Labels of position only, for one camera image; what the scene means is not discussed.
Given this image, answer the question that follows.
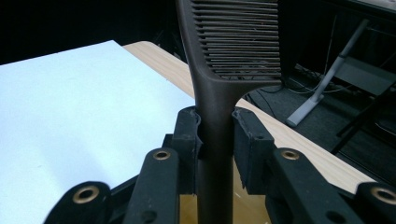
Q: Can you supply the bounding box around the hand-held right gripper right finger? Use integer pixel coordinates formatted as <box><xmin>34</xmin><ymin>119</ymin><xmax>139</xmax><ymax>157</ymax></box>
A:
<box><xmin>231</xmin><ymin>106</ymin><xmax>277</xmax><ymax>196</ymax></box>

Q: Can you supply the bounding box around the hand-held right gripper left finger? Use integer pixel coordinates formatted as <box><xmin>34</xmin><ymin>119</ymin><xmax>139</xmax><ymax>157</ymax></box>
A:
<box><xmin>170</xmin><ymin>105</ymin><xmax>204</xmax><ymax>196</ymax></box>

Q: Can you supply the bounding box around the black comb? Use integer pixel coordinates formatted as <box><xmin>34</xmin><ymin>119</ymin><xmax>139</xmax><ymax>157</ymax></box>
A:
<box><xmin>175</xmin><ymin>0</ymin><xmax>283</xmax><ymax>224</ymax></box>

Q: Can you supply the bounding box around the black stand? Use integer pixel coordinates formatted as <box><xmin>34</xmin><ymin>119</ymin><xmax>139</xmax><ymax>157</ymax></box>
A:
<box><xmin>330</xmin><ymin>81</ymin><xmax>396</xmax><ymax>157</ymax></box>

